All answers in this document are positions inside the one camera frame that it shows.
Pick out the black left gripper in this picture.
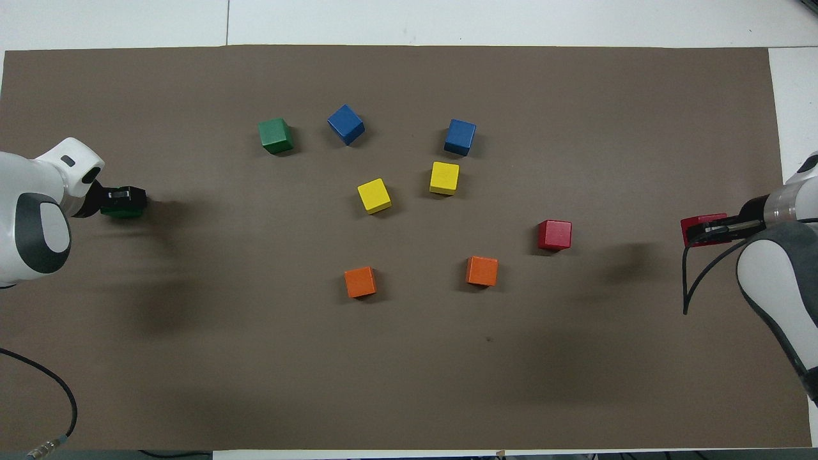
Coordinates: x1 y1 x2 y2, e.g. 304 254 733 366
72 180 148 220

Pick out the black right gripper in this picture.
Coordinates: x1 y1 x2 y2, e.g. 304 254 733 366
686 195 771 246

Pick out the green wooden cube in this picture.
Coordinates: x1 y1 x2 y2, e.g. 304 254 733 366
100 202 147 220
258 118 295 155

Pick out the red wooden cube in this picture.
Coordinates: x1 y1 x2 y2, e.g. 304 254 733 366
536 219 573 251
680 213 729 248

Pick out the blue wooden cube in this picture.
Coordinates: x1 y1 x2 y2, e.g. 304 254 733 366
443 118 477 157
327 103 366 146

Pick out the yellow wooden cube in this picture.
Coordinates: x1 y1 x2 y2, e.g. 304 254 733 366
356 178 393 215
429 161 461 197

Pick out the orange wooden cube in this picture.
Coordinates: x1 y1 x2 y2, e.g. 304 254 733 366
343 266 378 300
465 256 500 288

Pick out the brown table mat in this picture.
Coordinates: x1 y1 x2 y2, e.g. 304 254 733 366
0 44 813 452

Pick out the black floor cable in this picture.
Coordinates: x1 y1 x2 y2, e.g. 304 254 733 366
137 449 213 460

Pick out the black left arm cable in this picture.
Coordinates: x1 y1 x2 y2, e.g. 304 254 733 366
0 347 79 460

